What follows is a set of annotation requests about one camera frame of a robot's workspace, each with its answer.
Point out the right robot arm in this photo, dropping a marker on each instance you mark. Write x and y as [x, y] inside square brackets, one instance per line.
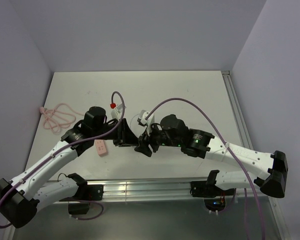
[267, 171]

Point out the pink power strip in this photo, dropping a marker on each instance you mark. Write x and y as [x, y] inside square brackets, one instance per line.
[100, 147]

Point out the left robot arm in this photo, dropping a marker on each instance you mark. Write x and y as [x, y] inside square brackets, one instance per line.
[26, 194]

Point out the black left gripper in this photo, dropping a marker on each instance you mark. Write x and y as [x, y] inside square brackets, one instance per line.
[125, 137]

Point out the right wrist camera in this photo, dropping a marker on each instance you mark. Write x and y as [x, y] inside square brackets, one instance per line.
[146, 119]

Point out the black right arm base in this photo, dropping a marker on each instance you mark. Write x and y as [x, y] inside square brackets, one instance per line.
[208, 189]

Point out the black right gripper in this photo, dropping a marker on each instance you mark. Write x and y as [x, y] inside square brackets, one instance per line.
[146, 139]

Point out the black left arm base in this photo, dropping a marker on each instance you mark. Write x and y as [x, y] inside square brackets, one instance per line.
[85, 199]

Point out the aluminium table rail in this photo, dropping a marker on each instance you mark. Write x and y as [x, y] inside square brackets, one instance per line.
[148, 198]

